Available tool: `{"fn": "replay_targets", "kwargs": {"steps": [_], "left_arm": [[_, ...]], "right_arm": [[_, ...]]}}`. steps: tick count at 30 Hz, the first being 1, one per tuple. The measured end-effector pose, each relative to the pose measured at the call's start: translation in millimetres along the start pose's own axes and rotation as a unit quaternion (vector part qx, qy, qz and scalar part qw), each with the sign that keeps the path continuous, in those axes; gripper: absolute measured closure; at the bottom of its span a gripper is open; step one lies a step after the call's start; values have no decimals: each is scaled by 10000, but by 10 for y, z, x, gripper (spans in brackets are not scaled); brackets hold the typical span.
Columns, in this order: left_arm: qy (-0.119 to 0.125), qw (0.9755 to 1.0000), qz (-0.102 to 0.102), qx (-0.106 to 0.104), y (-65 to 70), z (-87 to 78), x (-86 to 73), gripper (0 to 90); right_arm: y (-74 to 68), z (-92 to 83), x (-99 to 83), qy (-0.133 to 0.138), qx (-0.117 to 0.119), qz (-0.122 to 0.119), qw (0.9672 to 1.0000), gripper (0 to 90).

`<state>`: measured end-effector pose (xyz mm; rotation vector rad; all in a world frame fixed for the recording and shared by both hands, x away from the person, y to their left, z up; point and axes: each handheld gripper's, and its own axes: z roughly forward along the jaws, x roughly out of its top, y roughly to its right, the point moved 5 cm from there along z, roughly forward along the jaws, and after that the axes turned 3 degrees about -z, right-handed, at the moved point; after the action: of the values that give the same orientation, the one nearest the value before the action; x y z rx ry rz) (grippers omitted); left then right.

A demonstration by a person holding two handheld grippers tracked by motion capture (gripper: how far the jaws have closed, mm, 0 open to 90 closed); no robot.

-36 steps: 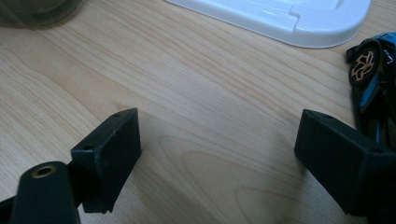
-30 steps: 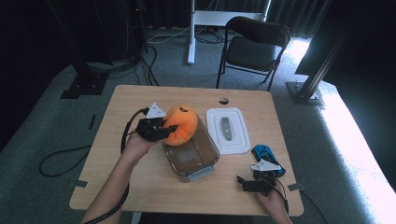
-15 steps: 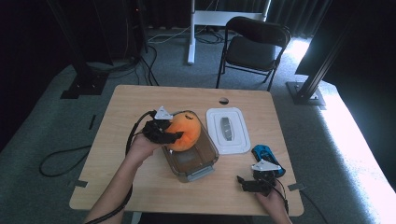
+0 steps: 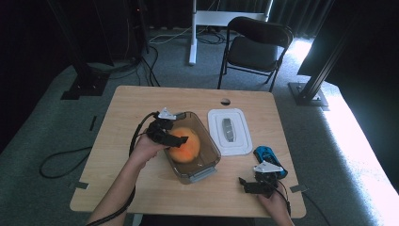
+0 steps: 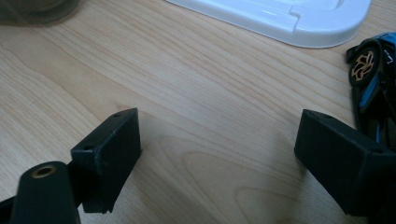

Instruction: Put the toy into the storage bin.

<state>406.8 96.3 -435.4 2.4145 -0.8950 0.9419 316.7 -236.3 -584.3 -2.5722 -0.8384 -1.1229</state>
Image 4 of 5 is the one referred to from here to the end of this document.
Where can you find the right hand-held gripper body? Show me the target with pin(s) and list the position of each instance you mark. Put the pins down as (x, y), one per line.
(268, 183)

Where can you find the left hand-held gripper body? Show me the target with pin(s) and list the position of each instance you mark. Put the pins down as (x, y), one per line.
(158, 130)

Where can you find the orange plush toy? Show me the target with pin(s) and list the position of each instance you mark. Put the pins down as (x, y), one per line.
(188, 152)

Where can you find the blue toy car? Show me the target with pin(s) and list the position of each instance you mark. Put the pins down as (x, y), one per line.
(265, 152)

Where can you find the translucent grey storage box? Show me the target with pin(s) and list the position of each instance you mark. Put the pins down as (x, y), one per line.
(207, 160)

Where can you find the white box lid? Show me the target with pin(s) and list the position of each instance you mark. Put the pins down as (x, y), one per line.
(219, 141)

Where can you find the person's right hand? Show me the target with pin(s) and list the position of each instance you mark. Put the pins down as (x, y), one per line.
(277, 205)

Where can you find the person's left hand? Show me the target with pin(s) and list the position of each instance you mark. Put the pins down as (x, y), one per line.
(144, 150)

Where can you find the person's dark clothing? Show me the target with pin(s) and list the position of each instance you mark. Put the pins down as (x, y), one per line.
(194, 221)

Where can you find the black tape strip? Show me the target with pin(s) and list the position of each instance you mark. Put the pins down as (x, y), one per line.
(92, 123)

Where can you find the black metal stand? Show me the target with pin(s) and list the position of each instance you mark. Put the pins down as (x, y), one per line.
(309, 94)
(86, 84)

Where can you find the dark equipment stand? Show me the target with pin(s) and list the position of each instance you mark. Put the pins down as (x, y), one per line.
(138, 31)

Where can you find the black folding chair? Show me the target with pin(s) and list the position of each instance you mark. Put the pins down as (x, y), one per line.
(254, 53)

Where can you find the white desk frame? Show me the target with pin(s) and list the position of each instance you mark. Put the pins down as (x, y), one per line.
(219, 18)

